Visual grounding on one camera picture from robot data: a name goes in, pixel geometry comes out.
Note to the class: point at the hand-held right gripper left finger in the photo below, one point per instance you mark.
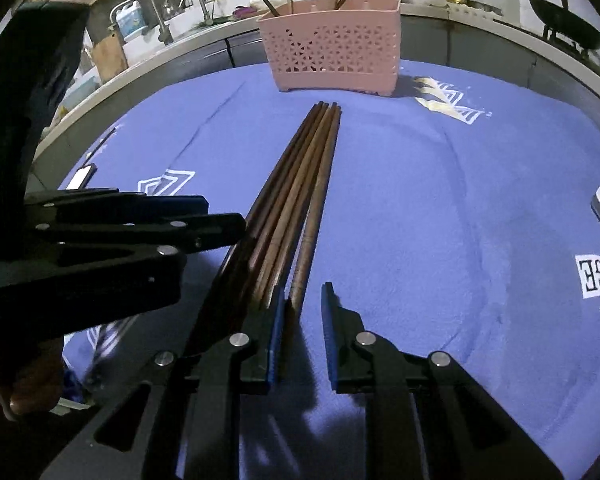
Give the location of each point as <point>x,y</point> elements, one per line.
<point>275,345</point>

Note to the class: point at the white plastic tub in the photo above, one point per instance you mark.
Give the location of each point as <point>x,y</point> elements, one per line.
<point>80,90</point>

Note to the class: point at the smartphone with lit screen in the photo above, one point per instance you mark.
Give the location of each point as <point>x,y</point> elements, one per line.
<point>81,176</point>

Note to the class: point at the curved steel faucet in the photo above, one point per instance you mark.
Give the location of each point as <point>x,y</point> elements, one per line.
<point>195,2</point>

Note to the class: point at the purple item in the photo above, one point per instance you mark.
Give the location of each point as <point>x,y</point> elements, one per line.
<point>242,11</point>

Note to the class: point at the blue and white detergent jug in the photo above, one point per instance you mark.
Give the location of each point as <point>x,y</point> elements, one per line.
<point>130,20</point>

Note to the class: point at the pink plastic utensil basket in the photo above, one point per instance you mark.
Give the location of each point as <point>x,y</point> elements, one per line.
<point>330,45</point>

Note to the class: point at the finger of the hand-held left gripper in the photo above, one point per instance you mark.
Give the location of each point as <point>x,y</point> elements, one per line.
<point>175,205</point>
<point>130,275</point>

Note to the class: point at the wooden cutting board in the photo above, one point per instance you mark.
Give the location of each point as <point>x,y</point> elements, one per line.
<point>110,60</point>

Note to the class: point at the black wok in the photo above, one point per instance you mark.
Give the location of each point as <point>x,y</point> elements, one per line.
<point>565,22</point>

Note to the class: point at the blue printed tablecloth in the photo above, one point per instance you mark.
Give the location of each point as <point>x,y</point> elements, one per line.
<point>420,220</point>

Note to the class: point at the thin dark rod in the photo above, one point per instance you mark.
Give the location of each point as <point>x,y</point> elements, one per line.
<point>102,143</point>

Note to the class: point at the tall steel faucet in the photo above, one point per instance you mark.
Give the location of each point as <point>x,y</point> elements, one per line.
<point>150,12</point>

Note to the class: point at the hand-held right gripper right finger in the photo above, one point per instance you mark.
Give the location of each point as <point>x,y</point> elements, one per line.
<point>330,345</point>

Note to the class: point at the white sink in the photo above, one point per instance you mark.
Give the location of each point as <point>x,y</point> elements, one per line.
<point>190,35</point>

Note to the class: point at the person's left hand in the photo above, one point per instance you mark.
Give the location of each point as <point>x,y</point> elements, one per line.
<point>32,385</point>

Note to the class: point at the bundle of wooden chopsticks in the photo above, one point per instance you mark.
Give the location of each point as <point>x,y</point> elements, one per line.
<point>290,195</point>

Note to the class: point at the gas stove trivet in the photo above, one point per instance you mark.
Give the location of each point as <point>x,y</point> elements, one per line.
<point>575,45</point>

